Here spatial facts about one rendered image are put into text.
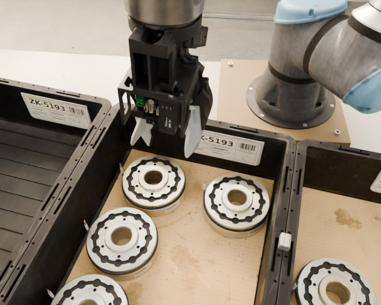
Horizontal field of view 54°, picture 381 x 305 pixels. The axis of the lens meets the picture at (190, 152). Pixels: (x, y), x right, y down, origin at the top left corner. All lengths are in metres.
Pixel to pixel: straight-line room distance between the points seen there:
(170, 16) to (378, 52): 0.36
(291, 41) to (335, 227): 0.32
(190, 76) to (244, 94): 0.46
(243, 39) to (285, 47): 1.75
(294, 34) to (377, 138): 0.39
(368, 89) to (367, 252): 0.24
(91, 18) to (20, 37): 0.46
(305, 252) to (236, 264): 0.11
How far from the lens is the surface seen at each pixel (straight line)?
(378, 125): 1.01
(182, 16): 0.34
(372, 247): 0.64
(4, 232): 0.66
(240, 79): 0.89
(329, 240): 0.62
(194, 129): 0.47
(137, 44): 0.35
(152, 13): 0.34
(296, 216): 0.51
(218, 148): 0.62
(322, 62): 0.66
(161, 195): 0.59
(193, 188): 0.63
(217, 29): 2.54
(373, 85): 0.62
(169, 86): 0.38
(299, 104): 0.78
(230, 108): 0.81
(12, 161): 0.74
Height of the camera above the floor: 1.36
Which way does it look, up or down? 51 degrees down
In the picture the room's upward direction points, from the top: straight up
